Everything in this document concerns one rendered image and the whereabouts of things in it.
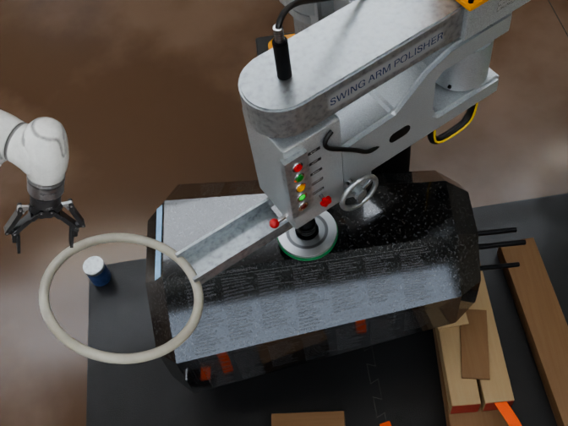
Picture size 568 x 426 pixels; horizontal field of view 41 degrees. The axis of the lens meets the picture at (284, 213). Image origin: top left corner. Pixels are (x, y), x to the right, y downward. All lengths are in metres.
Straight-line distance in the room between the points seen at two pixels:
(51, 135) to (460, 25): 1.17
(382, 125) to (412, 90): 0.14
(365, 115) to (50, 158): 0.98
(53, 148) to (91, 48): 2.99
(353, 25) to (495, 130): 2.05
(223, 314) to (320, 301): 0.36
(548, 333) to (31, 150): 2.35
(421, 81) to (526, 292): 1.45
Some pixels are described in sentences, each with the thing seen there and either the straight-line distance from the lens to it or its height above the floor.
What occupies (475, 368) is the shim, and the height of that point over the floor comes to 0.24.
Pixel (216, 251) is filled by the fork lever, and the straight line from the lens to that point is 2.49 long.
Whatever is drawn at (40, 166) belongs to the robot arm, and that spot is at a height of 1.83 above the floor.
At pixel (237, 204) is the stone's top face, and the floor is 0.82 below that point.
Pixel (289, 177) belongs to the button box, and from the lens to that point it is 2.15.
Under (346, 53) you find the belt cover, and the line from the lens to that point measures 2.10.
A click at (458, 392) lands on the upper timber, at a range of 3.17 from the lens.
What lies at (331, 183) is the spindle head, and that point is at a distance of 2.36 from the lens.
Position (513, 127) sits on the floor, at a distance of 4.14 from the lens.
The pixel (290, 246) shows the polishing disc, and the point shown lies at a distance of 2.69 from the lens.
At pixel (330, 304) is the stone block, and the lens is 2.79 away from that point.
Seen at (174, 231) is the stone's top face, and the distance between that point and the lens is 2.87.
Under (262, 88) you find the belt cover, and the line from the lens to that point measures 2.04.
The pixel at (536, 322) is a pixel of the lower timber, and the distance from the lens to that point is 3.47.
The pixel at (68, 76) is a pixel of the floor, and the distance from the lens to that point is 4.70.
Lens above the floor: 3.21
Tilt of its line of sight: 57 degrees down
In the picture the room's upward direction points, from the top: 11 degrees counter-clockwise
